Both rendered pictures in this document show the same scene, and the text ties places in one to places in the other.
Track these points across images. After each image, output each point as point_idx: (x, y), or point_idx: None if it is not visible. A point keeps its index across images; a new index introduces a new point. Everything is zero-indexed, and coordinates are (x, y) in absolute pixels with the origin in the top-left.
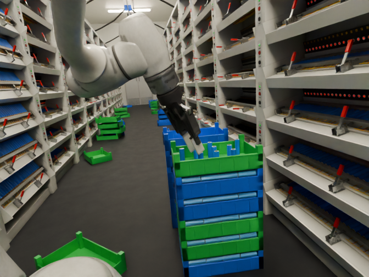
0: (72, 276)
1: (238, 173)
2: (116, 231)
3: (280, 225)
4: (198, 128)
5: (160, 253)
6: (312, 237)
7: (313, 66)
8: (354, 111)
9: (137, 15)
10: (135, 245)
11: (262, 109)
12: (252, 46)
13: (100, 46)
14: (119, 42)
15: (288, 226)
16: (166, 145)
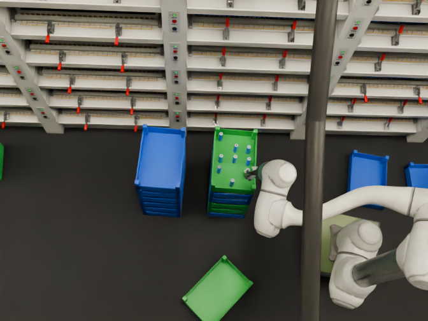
0: (368, 230)
1: None
2: (168, 270)
3: (204, 132)
4: None
5: (212, 232)
6: (248, 128)
7: (239, 51)
8: None
9: (294, 170)
10: (196, 251)
11: (186, 87)
12: (152, 42)
13: (284, 202)
14: (285, 189)
15: (210, 130)
16: (179, 190)
